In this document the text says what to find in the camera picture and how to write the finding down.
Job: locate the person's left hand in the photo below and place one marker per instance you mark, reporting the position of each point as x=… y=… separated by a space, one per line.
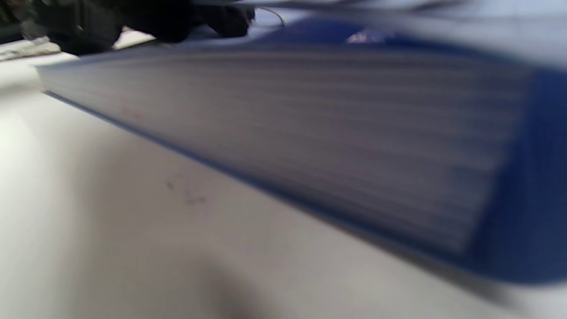
x=133 y=17

